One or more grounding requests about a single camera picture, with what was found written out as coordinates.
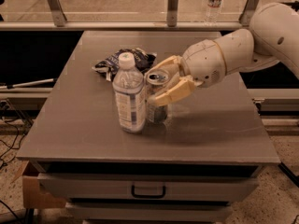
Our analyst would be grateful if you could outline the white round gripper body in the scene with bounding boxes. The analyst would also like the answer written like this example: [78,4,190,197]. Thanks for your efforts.
[181,40,226,88]

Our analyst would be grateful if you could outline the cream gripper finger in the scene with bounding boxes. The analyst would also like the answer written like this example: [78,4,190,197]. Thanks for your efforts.
[148,75,200,106]
[147,55,181,76]

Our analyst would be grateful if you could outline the silver redbull can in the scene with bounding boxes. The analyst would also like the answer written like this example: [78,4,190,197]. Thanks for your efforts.
[146,69,169,124]

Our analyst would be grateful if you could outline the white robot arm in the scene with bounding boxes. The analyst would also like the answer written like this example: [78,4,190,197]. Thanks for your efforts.
[148,3,299,106]

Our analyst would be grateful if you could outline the clear blue-label plastic bottle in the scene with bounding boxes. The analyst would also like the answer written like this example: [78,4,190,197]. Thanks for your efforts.
[112,52,146,133]

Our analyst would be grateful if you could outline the clear water bottle on floor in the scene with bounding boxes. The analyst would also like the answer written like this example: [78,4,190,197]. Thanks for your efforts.
[206,0,222,23]

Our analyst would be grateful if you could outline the crumpled blue chip bag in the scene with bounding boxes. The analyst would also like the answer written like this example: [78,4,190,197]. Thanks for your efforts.
[92,48,157,82]

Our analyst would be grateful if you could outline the grey cabinet with drawers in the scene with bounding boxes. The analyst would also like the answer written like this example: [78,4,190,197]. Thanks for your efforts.
[18,31,279,223]

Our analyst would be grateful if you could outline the white pole on left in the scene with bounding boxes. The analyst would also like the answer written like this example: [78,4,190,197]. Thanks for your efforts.
[0,78,57,90]

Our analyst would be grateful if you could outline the brown cardboard box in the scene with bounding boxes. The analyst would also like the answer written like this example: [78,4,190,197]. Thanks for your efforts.
[13,161,65,209]

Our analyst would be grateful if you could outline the middle metal railing post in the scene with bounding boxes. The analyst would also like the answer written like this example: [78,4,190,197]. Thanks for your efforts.
[166,0,178,27]

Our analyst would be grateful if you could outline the metal railing post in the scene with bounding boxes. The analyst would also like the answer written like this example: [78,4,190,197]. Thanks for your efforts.
[166,0,178,27]
[239,0,260,26]
[47,0,66,27]

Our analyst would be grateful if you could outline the right metal railing post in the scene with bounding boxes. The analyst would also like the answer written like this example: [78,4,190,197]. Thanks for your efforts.
[239,0,260,26]

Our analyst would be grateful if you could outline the black drawer handle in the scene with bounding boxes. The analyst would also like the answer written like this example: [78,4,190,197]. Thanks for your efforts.
[131,185,166,199]

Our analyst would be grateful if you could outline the left metal railing post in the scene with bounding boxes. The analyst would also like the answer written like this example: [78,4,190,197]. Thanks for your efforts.
[47,0,66,27]

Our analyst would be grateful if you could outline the black cables on floor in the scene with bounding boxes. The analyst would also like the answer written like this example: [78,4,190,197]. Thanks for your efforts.
[0,98,35,170]

